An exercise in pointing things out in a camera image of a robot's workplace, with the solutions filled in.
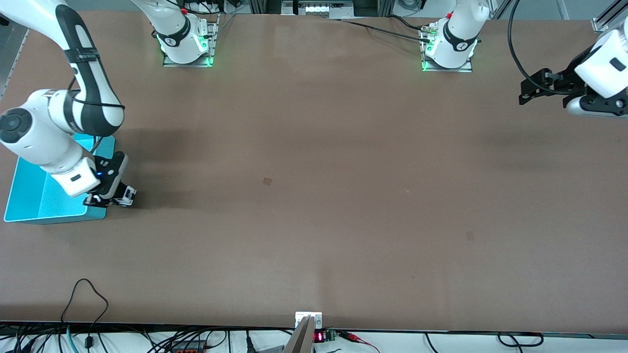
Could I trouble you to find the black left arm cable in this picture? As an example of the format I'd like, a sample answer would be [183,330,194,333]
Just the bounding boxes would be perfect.
[508,0,560,96]

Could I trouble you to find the thin black looped cable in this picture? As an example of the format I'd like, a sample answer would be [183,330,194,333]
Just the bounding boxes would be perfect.
[60,278,109,350]

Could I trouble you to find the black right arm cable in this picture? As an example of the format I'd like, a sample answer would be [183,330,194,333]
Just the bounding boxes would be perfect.
[66,74,127,153]

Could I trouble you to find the red clip wires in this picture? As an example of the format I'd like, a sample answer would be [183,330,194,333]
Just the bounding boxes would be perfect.
[339,331,381,353]

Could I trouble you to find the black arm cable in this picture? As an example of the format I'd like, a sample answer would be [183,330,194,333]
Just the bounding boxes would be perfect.
[508,0,560,96]
[66,74,127,153]

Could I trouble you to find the teal plastic bin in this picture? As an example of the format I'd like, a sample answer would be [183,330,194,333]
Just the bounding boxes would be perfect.
[3,134,116,226]

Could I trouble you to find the aluminium corner bracket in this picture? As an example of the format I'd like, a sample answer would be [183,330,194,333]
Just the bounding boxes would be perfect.
[591,0,628,33]

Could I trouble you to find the white jeep toy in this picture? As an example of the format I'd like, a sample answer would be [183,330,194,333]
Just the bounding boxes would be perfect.
[114,185,137,207]

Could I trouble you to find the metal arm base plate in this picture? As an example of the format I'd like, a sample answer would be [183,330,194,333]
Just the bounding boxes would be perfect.
[162,14,220,68]
[419,22,474,73]

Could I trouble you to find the metal frame structure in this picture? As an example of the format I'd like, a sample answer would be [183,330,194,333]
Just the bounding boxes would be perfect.
[248,0,395,19]

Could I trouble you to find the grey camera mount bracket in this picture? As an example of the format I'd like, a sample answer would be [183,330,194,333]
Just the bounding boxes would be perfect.
[283,311,323,353]

